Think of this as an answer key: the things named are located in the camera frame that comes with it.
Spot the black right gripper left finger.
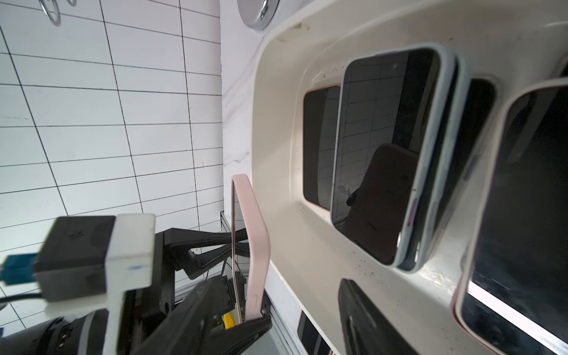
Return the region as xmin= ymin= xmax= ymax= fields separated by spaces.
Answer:
xmin=134 ymin=276 xmax=235 ymax=355

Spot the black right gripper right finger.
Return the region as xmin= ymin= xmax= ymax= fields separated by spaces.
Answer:
xmin=338 ymin=279 xmax=416 ymax=355

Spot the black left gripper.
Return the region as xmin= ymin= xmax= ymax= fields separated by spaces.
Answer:
xmin=119 ymin=227 xmax=274 ymax=355

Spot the white plastic storage box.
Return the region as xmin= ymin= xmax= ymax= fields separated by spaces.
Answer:
xmin=251 ymin=1 xmax=567 ymax=354

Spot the chrome glass holder stand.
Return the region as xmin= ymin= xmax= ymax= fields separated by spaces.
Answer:
xmin=38 ymin=0 xmax=280 ymax=31

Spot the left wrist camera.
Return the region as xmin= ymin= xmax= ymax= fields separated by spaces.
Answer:
xmin=1 ymin=214 xmax=155 ymax=354

